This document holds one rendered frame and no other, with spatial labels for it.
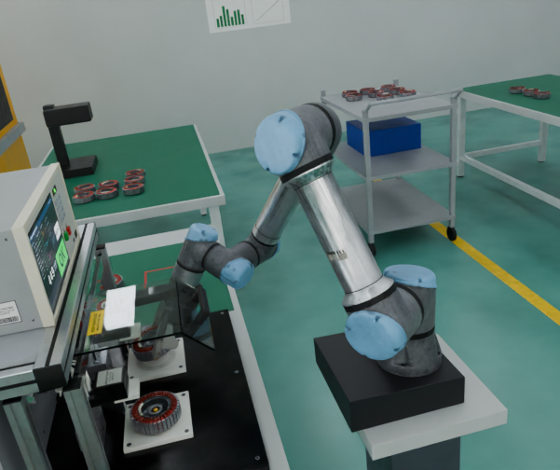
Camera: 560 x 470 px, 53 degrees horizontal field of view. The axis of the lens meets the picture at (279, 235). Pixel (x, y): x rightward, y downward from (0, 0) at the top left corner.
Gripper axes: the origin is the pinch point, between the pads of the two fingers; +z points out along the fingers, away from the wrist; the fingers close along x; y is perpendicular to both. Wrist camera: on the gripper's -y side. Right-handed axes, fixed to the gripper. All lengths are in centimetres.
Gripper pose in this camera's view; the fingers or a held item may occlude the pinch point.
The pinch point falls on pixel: (151, 343)
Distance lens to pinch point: 154.2
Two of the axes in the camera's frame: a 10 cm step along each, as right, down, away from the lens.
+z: -3.8, 8.8, 2.7
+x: -2.1, -3.7, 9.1
